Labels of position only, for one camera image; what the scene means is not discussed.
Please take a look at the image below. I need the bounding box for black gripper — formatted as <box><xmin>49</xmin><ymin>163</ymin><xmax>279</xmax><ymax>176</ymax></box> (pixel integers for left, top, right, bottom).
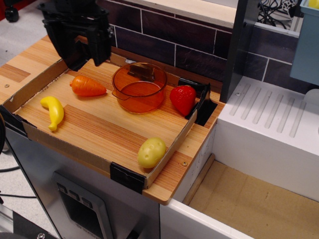
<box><xmin>37</xmin><ymin>0</ymin><xmax>112</xmax><ymax>71</ymax></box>

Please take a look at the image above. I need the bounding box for yellow-green toy potato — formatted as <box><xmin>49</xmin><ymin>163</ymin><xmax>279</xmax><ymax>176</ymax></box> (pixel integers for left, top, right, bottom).
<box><xmin>138</xmin><ymin>137</ymin><xmax>166</xmax><ymax>169</ymax></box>

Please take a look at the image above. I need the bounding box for transparent orange toy pot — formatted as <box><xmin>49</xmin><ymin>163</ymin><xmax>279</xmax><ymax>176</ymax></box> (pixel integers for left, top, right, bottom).
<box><xmin>112</xmin><ymin>62</ymin><xmax>167</xmax><ymax>114</ymax></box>

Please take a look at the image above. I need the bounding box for cardboard fence with black tape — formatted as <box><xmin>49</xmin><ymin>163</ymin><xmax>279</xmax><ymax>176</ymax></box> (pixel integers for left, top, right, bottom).
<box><xmin>0</xmin><ymin>40</ymin><xmax>223</xmax><ymax>202</ymax></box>

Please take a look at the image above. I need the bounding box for orange toy carrot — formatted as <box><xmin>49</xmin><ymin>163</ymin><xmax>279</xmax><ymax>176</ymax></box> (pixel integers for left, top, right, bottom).
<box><xmin>69</xmin><ymin>75</ymin><xmax>107</xmax><ymax>97</ymax></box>

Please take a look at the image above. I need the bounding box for yellow toy banana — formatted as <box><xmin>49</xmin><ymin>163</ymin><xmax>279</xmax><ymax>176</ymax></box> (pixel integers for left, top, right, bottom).
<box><xmin>40</xmin><ymin>96</ymin><xmax>64</xmax><ymax>131</ymax></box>

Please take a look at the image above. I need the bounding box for red toy strawberry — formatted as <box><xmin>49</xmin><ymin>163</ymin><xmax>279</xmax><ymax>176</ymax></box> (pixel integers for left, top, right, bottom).
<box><xmin>169</xmin><ymin>85</ymin><xmax>196</xmax><ymax>116</ymax></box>

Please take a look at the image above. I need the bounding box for silver toy oven front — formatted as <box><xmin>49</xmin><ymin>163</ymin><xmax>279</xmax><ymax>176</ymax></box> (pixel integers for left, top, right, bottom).
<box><xmin>6</xmin><ymin>129</ymin><xmax>160</xmax><ymax>239</ymax></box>

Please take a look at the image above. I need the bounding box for white toy sink unit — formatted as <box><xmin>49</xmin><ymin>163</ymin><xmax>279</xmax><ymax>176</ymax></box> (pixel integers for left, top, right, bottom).
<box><xmin>160</xmin><ymin>77</ymin><xmax>319</xmax><ymax>239</ymax></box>

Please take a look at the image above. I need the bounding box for light blue bin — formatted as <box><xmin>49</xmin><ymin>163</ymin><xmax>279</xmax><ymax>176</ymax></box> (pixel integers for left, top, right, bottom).
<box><xmin>290</xmin><ymin>0</ymin><xmax>319</xmax><ymax>85</ymax></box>

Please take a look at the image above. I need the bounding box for black cable bundle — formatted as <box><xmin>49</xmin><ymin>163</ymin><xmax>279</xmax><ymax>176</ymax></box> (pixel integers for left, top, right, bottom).
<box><xmin>256</xmin><ymin>0</ymin><xmax>304</xmax><ymax>27</ymax></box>

